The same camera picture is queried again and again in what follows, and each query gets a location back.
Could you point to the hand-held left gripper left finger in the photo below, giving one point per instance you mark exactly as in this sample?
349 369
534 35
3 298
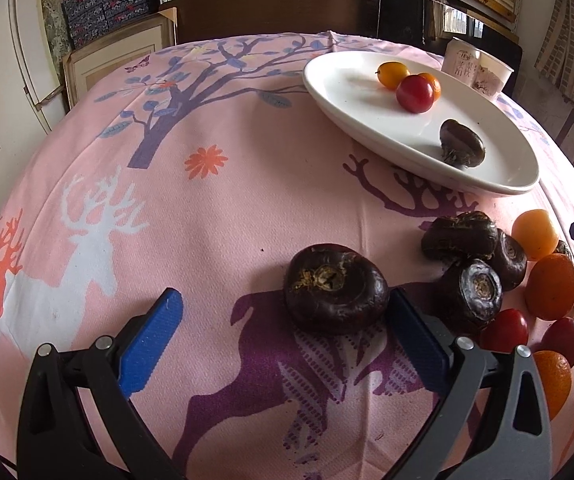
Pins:
149 345

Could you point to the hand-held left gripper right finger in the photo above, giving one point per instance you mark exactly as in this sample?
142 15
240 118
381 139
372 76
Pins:
417 345

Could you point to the small dark water chestnut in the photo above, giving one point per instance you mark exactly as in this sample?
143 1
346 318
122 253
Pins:
563 248

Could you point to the small orange kumquat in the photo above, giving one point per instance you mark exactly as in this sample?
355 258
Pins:
534 234

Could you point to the large dark water chestnut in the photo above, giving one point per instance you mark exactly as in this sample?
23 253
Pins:
337 302

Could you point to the orange cherry tomato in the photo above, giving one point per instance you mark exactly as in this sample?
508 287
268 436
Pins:
435 87

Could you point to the white oval plate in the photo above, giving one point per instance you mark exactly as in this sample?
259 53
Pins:
367 105

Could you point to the yellow cherry tomato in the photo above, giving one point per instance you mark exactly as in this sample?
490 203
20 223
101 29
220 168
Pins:
392 74

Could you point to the pink deer print tablecloth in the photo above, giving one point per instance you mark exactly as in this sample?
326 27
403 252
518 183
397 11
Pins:
217 240

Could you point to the white framed panel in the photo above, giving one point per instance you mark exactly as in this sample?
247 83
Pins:
117 55

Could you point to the black chair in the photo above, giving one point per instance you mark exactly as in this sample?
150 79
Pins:
399 15

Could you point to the white door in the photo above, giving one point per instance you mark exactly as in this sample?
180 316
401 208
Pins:
32 50

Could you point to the stack of blue patterned boxes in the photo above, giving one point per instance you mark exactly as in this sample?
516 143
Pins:
97 5

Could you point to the dark brown wooden panel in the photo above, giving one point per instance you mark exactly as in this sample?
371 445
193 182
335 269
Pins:
267 15

